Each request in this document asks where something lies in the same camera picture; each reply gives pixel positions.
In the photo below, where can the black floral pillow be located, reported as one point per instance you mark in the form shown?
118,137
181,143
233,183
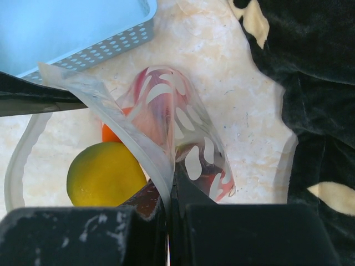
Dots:
308,48

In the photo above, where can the orange fruit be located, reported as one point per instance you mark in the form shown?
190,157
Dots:
108,135

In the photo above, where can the red yellow mango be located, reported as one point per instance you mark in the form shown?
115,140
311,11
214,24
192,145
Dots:
220,184

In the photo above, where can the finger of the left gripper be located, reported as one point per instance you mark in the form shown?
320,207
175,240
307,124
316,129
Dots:
21,97

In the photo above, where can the yellow lemon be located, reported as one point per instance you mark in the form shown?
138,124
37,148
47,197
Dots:
104,175

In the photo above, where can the clear dotted zip bag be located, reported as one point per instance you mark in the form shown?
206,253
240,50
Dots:
195,147

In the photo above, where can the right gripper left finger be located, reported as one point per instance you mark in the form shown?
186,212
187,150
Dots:
133,233

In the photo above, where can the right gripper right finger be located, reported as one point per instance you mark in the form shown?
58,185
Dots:
203,232

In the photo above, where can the red apple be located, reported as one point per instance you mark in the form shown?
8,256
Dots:
157,87

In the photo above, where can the light blue plastic basket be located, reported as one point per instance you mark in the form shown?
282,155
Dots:
75,35

